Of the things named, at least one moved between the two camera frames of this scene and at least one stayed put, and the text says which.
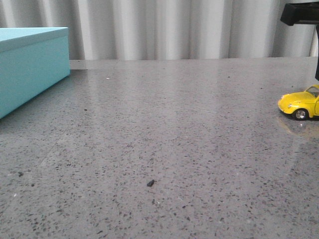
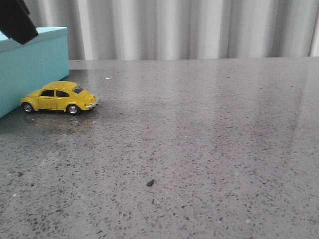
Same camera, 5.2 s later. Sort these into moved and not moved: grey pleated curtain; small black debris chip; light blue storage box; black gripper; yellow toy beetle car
Moved: yellow toy beetle car; black gripper
Not moved: light blue storage box; small black debris chip; grey pleated curtain
